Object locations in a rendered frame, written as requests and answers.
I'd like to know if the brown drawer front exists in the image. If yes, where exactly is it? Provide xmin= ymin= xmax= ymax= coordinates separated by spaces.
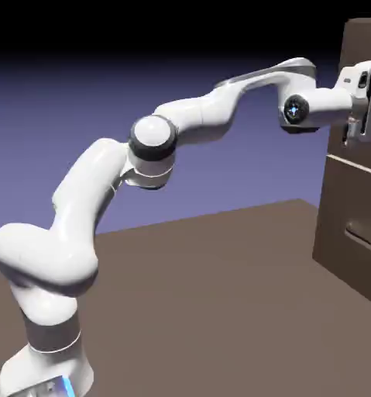
xmin=325 ymin=19 xmax=371 ymax=174
xmin=311 ymin=154 xmax=371 ymax=312

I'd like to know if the dark brown wooden cabinet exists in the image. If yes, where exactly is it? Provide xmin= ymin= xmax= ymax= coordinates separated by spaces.
xmin=311 ymin=16 xmax=371 ymax=312

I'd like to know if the curved silver metal handle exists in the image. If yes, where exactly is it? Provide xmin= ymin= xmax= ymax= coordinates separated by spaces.
xmin=345 ymin=219 xmax=371 ymax=250

